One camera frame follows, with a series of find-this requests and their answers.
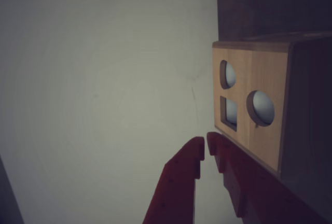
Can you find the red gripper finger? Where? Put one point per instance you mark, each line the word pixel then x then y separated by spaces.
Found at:
pixel 249 187
pixel 176 190

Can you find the wooden shape sorter box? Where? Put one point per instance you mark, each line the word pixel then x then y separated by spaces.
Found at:
pixel 259 78

